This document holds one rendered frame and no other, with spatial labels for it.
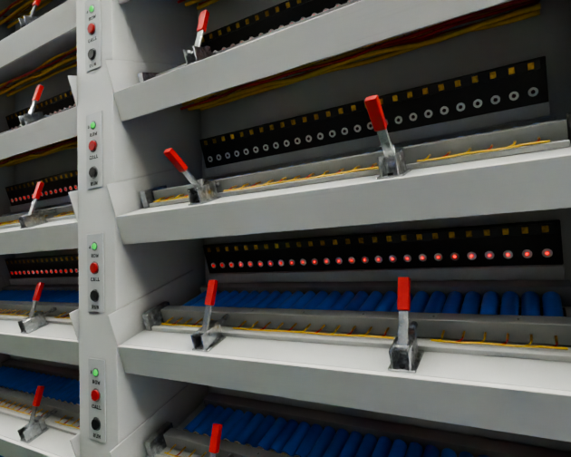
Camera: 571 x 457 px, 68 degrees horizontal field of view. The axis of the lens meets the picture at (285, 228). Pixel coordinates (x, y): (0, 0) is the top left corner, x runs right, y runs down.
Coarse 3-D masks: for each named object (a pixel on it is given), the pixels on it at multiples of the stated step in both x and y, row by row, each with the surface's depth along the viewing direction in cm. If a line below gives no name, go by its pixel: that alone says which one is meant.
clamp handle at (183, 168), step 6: (168, 150) 53; (168, 156) 53; (174, 156) 53; (174, 162) 54; (180, 162) 54; (180, 168) 55; (186, 168) 55; (186, 174) 56; (192, 180) 56; (198, 180) 58; (198, 186) 57
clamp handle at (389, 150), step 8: (376, 96) 39; (368, 104) 40; (376, 104) 40; (368, 112) 41; (376, 112) 40; (376, 120) 41; (384, 120) 41; (376, 128) 41; (384, 128) 41; (384, 136) 42; (384, 144) 43; (384, 152) 43; (392, 152) 43
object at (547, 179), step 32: (416, 128) 58; (448, 128) 56; (256, 160) 72; (288, 160) 69; (480, 160) 42; (512, 160) 37; (544, 160) 35; (128, 192) 66; (256, 192) 56; (288, 192) 49; (320, 192) 46; (352, 192) 45; (384, 192) 43; (416, 192) 41; (448, 192) 40; (480, 192) 38; (512, 192) 37; (544, 192) 36; (128, 224) 63; (160, 224) 60; (192, 224) 57; (224, 224) 54; (256, 224) 52; (288, 224) 49; (320, 224) 47; (352, 224) 46
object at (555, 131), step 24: (432, 144) 46; (456, 144) 45; (480, 144) 43; (504, 144) 42; (528, 144) 40; (288, 168) 55; (312, 168) 53; (336, 168) 52; (360, 168) 50; (168, 192) 66
